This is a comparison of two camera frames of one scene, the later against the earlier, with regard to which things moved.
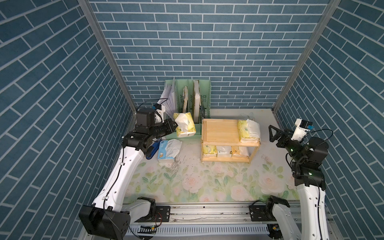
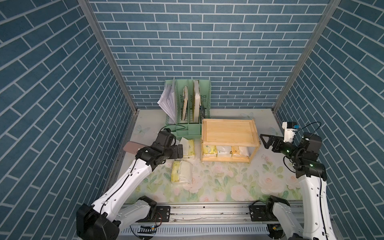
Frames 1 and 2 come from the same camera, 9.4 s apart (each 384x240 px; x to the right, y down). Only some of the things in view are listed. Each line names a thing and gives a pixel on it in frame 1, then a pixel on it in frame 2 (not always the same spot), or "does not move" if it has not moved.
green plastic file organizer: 185,99 does not move
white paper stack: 168,103 does not move
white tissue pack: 224,151 does not move
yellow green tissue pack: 249,131 to 188,147
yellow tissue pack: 209,150 does not move
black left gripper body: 160,129 to 172,152
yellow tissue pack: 186,126 to 182,171
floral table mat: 268,177 does not move
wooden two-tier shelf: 224,132 does not move
